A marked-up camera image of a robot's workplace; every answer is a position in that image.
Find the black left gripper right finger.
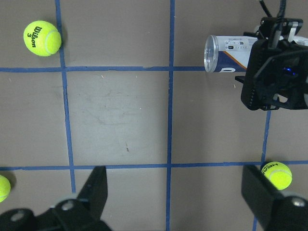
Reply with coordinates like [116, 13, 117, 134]
[241, 165, 308, 231]

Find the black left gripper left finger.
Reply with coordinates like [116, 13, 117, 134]
[0, 166, 111, 231]

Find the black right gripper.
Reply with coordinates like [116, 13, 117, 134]
[235, 17, 308, 111]

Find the white tennis ball can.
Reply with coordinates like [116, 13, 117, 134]
[204, 35, 308, 73]

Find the tennis ball table centre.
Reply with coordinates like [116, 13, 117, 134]
[261, 161, 293, 190]

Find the tennis ball left far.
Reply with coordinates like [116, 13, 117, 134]
[0, 175, 11, 202]

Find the tennis ball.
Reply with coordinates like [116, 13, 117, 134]
[0, 175, 11, 202]
[23, 20, 62, 57]

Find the tennis ball left front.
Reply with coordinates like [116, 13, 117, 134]
[23, 20, 62, 57]

